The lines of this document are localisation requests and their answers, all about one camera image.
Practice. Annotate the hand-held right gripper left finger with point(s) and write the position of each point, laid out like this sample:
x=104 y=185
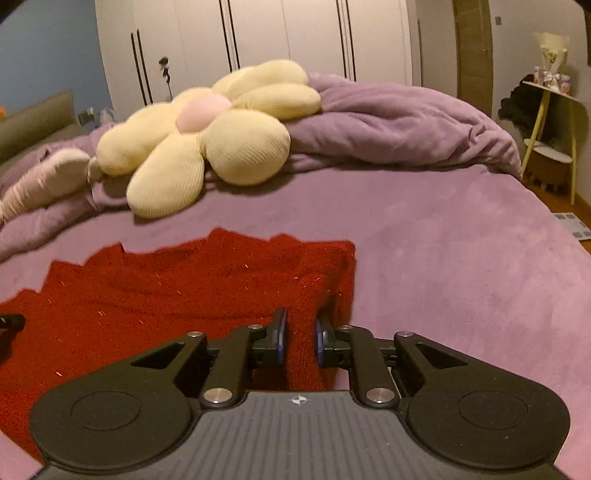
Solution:
x=280 y=337

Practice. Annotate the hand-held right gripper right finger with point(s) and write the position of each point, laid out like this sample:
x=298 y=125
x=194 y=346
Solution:
x=318 y=339

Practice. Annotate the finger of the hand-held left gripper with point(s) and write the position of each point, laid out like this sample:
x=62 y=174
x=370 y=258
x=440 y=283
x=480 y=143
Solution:
x=11 y=321

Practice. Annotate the red knit cardigan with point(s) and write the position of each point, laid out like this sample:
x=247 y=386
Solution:
x=175 y=300

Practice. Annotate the pink plush toy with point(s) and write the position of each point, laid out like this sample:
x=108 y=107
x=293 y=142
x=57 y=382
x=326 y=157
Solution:
x=41 y=177

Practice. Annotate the purple bed sheet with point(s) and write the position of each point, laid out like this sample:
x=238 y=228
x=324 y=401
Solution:
x=452 y=258

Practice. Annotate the olive green headboard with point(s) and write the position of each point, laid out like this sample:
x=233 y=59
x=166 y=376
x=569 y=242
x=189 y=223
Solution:
x=34 y=122

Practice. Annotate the cream flower-shaped pillow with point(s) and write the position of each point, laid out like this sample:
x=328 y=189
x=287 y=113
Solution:
x=217 y=134

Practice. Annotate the purple duvet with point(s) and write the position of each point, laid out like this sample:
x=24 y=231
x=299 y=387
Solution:
x=401 y=124

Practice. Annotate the bathroom scale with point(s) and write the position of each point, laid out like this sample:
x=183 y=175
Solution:
x=575 y=225

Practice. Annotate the round wooden stool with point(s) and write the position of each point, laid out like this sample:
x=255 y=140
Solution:
x=549 y=168

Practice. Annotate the white wardrobe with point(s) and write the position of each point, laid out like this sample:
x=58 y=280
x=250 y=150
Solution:
x=277 y=41

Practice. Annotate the black cloth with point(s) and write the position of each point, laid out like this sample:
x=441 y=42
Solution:
x=517 y=110

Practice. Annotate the yellow side table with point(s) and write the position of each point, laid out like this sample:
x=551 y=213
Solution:
x=551 y=120

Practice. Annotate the wrapped flower bouquet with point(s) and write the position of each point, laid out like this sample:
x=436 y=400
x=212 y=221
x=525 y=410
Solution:
x=551 y=53

